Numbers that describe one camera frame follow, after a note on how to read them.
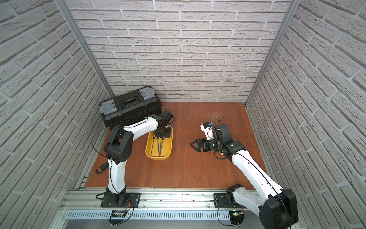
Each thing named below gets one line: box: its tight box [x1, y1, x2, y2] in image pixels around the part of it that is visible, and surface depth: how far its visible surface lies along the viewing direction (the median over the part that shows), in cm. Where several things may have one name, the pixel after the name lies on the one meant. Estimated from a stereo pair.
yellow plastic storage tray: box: [145, 125, 174, 160], surface depth 94 cm
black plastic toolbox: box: [98, 85, 163, 129], surface depth 97 cm
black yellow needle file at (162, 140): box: [159, 137, 165, 157], surface depth 97 cm
